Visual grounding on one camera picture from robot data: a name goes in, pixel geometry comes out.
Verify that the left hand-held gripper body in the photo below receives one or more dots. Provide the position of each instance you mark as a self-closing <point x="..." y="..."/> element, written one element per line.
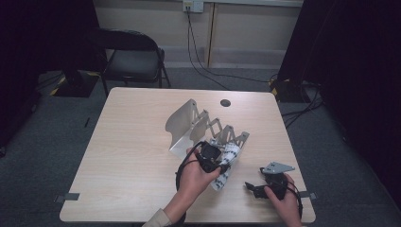
<point x="209" y="156"/>

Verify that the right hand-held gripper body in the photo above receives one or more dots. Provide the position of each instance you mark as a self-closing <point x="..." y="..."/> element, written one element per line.
<point x="276" y="184"/>

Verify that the white black striped cloth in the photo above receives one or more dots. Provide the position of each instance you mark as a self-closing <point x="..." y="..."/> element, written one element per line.
<point x="231" y="151"/>

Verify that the person's right hand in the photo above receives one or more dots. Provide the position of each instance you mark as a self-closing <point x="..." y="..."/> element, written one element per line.
<point x="290" y="208"/>

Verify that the person's left hand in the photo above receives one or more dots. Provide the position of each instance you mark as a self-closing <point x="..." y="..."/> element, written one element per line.
<point x="195" y="183"/>

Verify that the grey tape strip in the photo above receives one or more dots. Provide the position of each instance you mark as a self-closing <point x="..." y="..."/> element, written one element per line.
<point x="67" y="197"/>
<point x="310" y="195"/>

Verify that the black round table grommet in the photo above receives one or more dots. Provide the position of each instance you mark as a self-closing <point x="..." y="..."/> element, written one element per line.
<point x="225" y="103"/>

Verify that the black stand base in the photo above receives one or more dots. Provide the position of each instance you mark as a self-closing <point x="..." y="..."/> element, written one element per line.
<point x="287" y="93"/>
<point x="78" y="86"/>

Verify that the black folding chair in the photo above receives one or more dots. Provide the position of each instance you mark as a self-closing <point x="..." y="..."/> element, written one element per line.
<point x="132" y="64"/>

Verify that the black curtain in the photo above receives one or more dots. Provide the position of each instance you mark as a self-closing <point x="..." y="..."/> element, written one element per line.
<point x="31" y="47"/>
<point x="353" y="63"/>

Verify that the white wall socket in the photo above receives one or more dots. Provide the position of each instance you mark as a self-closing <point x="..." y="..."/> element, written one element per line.
<point x="193" y="5"/>

